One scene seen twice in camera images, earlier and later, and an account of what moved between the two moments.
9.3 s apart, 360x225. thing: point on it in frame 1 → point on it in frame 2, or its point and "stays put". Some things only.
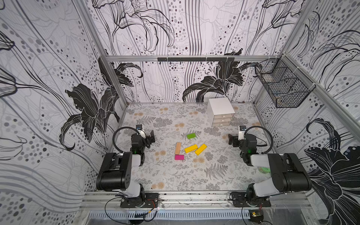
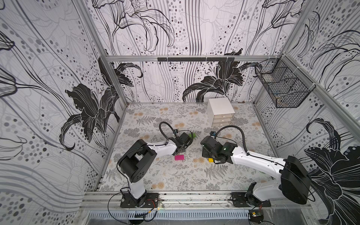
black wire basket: x=288 y=86 stays put
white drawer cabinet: x=221 y=111 stays put
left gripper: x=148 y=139 → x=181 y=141
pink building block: x=179 y=157 stays put
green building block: x=191 y=136 stays put
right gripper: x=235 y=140 → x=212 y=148
